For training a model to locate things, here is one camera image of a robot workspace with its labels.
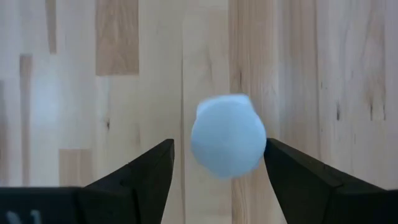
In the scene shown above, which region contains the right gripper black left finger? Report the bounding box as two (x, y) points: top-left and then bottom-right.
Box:
(0, 138), (175, 224)

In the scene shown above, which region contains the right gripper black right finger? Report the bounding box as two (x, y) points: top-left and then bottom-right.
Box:
(263, 138), (398, 224)

